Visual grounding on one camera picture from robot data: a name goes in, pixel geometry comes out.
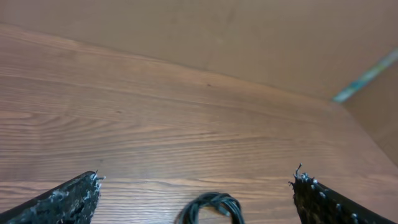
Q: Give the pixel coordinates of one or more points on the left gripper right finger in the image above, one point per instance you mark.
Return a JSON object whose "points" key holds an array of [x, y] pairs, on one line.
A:
{"points": [[319, 204]]}

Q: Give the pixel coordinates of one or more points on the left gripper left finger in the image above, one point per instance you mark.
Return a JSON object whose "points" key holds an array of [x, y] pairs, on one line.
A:
{"points": [[73, 202]]}

